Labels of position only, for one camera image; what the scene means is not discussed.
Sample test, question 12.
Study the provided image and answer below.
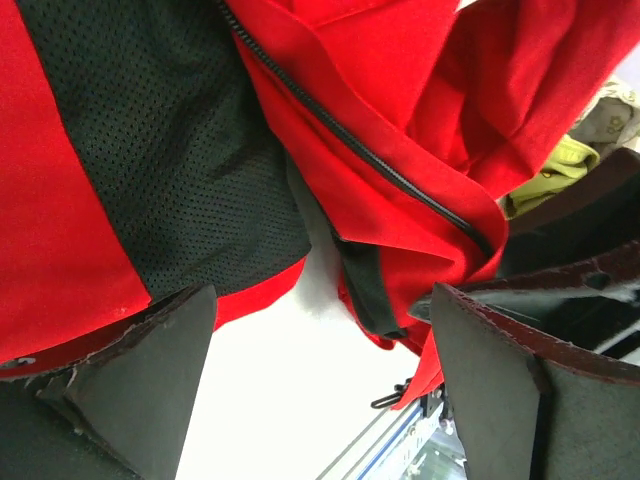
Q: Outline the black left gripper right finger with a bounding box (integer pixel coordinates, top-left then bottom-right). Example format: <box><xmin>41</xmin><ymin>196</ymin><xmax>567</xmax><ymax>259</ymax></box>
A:
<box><xmin>411</xmin><ymin>254</ymin><xmax>639</xmax><ymax>479</ymax></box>

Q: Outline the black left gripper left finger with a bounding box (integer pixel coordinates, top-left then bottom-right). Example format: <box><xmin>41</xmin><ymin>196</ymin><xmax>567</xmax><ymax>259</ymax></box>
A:
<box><xmin>1</xmin><ymin>286</ymin><xmax>217</xmax><ymax>479</ymax></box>

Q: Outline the red zip jacket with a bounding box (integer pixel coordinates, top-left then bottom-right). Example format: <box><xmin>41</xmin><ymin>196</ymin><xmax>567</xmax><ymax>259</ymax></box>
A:
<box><xmin>1</xmin><ymin>1</ymin><xmax>639</xmax><ymax>403</ymax></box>

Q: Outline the white star-patterned green-lined garment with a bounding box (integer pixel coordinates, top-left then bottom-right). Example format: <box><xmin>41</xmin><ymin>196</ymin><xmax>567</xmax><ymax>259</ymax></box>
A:
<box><xmin>499</xmin><ymin>75</ymin><xmax>639</xmax><ymax>220</ymax></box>

